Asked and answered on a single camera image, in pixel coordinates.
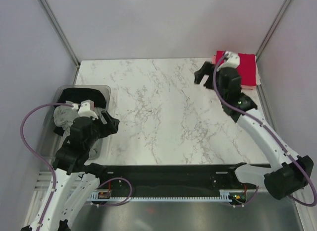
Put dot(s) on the grey plastic bin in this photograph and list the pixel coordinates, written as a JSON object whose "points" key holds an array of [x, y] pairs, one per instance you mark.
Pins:
{"points": [[51, 136]]}

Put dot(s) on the black t-shirt in bin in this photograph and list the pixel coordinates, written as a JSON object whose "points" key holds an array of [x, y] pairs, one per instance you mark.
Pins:
{"points": [[99, 94]]}

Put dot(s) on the grey t-shirt in bin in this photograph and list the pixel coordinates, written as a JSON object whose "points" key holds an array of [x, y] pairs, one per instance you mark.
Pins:
{"points": [[63, 118]]}

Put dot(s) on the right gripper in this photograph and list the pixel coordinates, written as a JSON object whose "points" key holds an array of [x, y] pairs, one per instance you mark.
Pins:
{"points": [[207, 69]]}

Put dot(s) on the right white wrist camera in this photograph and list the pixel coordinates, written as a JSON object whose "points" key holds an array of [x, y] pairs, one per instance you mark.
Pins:
{"points": [[228, 59]]}

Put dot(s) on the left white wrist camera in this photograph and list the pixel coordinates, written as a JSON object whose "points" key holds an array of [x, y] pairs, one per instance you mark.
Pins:
{"points": [[85, 109]]}

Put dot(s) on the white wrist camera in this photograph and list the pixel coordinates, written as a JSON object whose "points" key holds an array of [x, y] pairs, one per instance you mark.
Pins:
{"points": [[85, 109], [228, 59]]}

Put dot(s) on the left aluminium frame post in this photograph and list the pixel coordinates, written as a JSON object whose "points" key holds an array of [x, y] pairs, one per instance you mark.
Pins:
{"points": [[58, 29]]}

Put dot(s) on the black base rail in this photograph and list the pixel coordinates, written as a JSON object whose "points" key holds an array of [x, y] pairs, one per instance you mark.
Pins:
{"points": [[171, 180]]}

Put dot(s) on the white slotted cable duct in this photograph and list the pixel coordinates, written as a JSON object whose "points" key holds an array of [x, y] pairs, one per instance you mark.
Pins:
{"points": [[223, 197]]}

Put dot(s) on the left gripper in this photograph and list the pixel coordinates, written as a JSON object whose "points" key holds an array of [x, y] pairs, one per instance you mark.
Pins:
{"points": [[111, 127]]}

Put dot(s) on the aluminium frame post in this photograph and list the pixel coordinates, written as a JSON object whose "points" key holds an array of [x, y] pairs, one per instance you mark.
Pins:
{"points": [[278, 18], [58, 29]]}

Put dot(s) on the folded salmon pink t-shirt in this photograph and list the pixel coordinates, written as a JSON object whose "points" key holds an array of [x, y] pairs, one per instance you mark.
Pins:
{"points": [[247, 70]]}

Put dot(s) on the red t-shirt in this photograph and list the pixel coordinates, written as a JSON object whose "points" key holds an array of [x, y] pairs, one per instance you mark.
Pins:
{"points": [[230, 72]]}

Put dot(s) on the folded white t-shirt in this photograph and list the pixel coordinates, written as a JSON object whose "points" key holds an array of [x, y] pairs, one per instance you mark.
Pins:
{"points": [[258, 78]]}

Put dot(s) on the right aluminium frame post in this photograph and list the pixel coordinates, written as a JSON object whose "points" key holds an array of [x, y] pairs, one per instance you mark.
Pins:
{"points": [[278, 18]]}

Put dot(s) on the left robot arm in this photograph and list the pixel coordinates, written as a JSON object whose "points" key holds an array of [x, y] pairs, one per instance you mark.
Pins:
{"points": [[72, 179]]}

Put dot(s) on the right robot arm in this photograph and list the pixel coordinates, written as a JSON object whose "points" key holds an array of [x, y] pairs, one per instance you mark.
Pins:
{"points": [[288, 171]]}

